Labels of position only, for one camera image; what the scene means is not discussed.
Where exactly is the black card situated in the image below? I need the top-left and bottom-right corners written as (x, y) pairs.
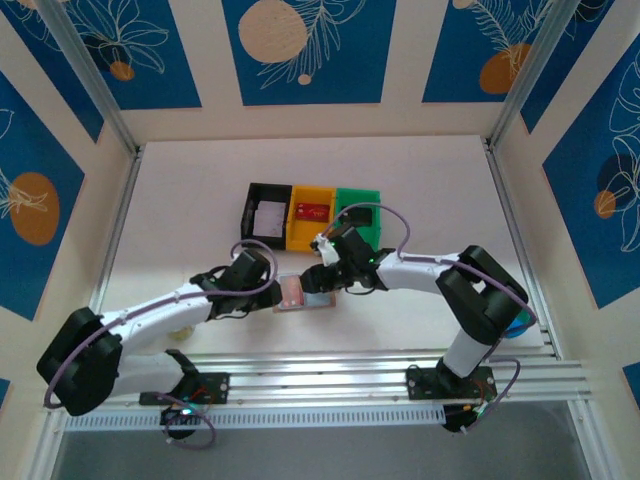
top-left (343, 207), bottom-right (375, 232)

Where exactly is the black plastic bin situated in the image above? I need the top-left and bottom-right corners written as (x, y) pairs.
top-left (238, 182), bottom-right (294, 250)

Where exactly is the yellow plastic bin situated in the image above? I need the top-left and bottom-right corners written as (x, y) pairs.
top-left (284, 184), bottom-right (338, 253)

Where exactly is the green plastic bin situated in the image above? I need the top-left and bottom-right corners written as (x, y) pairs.
top-left (332, 187), bottom-right (384, 249)

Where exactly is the aluminium mounting beam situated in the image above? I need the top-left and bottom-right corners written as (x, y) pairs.
top-left (42, 355), bottom-right (594, 407)

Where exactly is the black controller board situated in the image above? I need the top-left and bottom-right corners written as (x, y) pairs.
top-left (442, 402), bottom-right (494, 434)
top-left (159, 403), bottom-right (199, 441)

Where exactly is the blue plastic bowl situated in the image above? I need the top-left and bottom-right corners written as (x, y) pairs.
top-left (502, 309), bottom-right (536, 340)

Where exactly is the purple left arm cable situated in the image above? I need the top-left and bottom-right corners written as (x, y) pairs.
top-left (44, 239), bottom-right (280, 450)

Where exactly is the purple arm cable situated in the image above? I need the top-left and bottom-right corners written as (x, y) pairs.
top-left (322, 202), bottom-right (539, 436)
top-left (44, 239), bottom-right (280, 450)

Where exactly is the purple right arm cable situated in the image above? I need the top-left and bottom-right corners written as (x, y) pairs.
top-left (322, 202), bottom-right (539, 436)

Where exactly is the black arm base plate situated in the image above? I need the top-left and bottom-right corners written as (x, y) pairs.
top-left (405, 364), bottom-right (497, 401)
top-left (139, 372), bottom-right (231, 406)

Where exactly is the white slotted cable duct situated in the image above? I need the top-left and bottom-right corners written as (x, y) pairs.
top-left (63, 404), bottom-right (447, 432)

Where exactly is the aluminium table edge rail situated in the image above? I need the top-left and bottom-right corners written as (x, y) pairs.
top-left (483, 139), bottom-right (561, 359)
top-left (72, 147), bottom-right (146, 371)

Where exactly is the blue floral wall poster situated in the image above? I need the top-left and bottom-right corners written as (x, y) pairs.
top-left (64, 0), bottom-right (204, 111)
top-left (422, 0), bottom-right (561, 105)
top-left (222, 0), bottom-right (397, 107)
top-left (519, 0), bottom-right (616, 135)
top-left (0, 69), bottom-right (86, 321)
top-left (542, 34), bottom-right (640, 311)
top-left (0, 0), bottom-right (106, 145)

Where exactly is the aluminium frame post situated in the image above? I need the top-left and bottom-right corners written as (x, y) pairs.
top-left (35, 0), bottom-right (144, 156)
top-left (484, 0), bottom-right (584, 151)

